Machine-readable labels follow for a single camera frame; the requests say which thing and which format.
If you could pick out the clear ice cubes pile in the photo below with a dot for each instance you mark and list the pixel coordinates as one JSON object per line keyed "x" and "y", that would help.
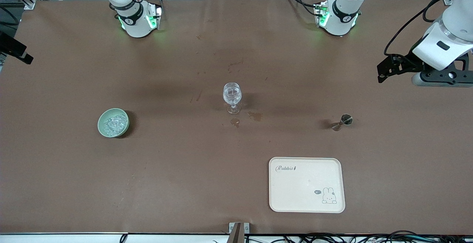
{"x": 114, "y": 124}

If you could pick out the metal double jigger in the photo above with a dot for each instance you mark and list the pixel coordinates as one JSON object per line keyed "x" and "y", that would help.
{"x": 346, "y": 119}

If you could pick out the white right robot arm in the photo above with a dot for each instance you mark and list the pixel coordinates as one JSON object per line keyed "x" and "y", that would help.
{"x": 133, "y": 25}

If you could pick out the cream rabbit print tray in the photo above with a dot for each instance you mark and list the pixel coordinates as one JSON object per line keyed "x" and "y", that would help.
{"x": 303, "y": 187}

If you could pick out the brown table cover mat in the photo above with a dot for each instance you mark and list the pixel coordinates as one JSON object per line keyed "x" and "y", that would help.
{"x": 184, "y": 180}

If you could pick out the metal table edge bracket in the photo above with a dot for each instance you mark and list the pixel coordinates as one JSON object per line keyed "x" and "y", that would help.
{"x": 236, "y": 232}

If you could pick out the clear wine glass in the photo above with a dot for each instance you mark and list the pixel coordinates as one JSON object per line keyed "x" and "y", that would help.
{"x": 232, "y": 93}

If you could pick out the green ceramic bowl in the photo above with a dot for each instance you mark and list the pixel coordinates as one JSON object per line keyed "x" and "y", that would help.
{"x": 101, "y": 125}

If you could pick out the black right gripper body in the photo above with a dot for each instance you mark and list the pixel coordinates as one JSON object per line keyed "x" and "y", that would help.
{"x": 11, "y": 46}

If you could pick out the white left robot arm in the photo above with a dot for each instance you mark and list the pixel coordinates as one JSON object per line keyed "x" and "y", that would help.
{"x": 454, "y": 40}

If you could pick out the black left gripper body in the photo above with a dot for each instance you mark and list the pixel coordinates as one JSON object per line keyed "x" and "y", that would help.
{"x": 409, "y": 60}

